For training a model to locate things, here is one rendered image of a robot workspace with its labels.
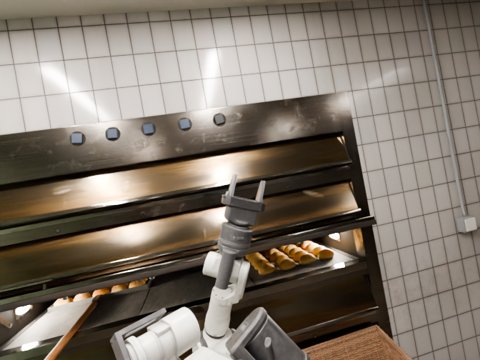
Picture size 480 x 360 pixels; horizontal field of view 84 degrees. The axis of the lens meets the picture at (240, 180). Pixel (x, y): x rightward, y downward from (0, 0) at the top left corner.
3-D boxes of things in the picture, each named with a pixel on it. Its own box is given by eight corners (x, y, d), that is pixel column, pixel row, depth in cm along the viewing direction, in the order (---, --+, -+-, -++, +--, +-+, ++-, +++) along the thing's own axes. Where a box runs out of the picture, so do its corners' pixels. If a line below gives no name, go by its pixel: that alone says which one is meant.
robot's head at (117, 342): (188, 348, 43) (167, 303, 46) (136, 383, 37) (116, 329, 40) (174, 358, 47) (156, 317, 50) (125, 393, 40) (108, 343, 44)
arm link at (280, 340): (278, 357, 67) (311, 348, 57) (259, 393, 61) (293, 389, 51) (245, 321, 69) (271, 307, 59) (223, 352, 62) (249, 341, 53)
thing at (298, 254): (240, 252, 207) (238, 245, 207) (297, 239, 216) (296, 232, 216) (261, 277, 148) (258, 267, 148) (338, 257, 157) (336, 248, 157)
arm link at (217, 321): (231, 287, 83) (220, 336, 88) (199, 293, 78) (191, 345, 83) (247, 312, 74) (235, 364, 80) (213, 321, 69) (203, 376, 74)
